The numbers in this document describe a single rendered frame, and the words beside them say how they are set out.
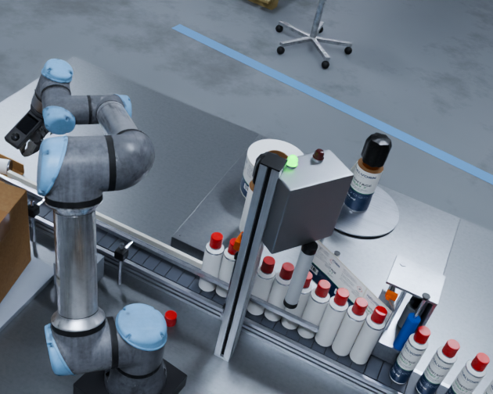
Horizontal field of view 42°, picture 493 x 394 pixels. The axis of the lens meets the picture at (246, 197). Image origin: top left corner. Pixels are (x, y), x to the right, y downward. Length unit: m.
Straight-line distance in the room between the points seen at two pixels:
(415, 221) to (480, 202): 1.83
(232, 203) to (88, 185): 0.91
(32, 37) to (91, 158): 3.49
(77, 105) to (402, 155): 2.86
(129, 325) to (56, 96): 0.61
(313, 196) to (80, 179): 0.48
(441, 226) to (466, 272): 0.18
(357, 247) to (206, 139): 0.74
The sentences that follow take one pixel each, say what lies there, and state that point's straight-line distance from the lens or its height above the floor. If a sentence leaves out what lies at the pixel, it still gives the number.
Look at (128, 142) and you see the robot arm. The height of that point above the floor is 1.49.
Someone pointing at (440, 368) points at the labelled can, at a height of 1.01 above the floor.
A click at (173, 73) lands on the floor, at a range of 4.46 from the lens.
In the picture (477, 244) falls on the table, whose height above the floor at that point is 0.83.
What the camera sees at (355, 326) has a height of 1.02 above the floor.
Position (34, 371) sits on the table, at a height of 0.83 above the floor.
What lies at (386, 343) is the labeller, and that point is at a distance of 1.82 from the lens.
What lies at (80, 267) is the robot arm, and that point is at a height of 1.26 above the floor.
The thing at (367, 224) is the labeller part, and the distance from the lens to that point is 2.20.
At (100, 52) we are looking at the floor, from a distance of 4.61.
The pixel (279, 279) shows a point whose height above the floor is 1.05.
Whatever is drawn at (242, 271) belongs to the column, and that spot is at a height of 1.17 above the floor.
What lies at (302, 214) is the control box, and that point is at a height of 1.39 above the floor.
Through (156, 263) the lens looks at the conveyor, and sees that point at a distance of 1.92.
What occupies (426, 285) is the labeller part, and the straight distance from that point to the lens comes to 1.72.
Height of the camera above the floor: 2.29
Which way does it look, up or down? 40 degrees down
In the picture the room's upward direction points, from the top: 13 degrees clockwise
